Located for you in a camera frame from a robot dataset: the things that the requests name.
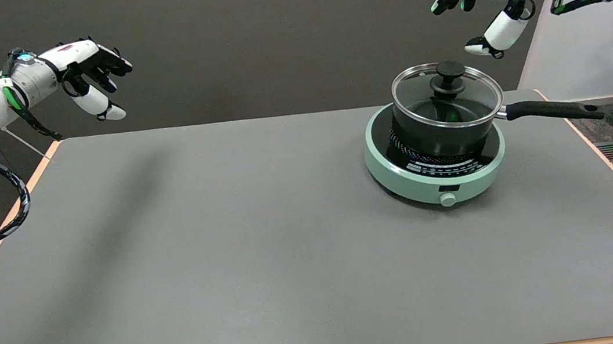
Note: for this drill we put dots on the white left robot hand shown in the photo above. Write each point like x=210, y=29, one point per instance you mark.
x=84, y=68

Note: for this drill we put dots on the glass pot lid black knob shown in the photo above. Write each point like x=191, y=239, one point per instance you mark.
x=446, y=93

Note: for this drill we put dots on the mint green induction cooker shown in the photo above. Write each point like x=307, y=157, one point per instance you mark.
x=435, y=171

